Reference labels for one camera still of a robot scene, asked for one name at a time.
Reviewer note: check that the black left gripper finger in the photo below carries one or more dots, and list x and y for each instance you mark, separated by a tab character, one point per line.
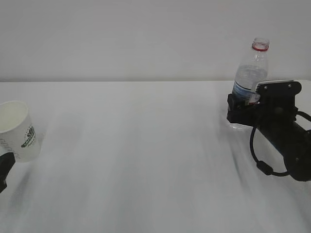
7	161

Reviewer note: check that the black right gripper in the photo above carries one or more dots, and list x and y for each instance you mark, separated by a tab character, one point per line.
278	108

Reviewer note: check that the white paper cup green logo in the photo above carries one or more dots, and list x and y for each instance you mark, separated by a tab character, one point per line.
17	132

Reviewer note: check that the clear plastic water bottle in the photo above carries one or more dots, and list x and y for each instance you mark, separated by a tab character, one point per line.
252	69

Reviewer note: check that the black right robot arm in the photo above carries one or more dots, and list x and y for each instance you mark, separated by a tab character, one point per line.
295	148

